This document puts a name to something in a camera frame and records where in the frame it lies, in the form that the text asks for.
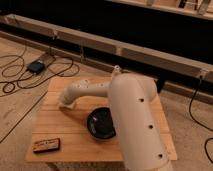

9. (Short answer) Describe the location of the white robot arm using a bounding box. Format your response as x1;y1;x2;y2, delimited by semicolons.
59;73;174;171

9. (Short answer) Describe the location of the clear plastic bottle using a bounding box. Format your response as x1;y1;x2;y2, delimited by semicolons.
112;65;121;75

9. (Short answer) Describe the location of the black bowl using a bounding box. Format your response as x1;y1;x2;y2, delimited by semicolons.
87;107;116;139

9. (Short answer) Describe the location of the wooden table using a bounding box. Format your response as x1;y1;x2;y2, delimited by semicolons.
26;77;177;166

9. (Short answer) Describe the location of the blue power adapter box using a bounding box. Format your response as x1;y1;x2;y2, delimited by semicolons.
27;61;45;74

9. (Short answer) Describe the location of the long wooden beam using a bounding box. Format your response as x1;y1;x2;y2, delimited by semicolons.
0;14;213;83

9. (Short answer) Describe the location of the black floor cable right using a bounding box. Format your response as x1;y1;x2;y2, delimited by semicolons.
188;77;213;165

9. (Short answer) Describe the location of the black floor cable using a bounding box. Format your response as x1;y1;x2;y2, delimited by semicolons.
188;77;213;165
0;43;81;144

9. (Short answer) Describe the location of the black floor cable left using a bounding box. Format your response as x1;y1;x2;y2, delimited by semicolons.
0;43;81;144

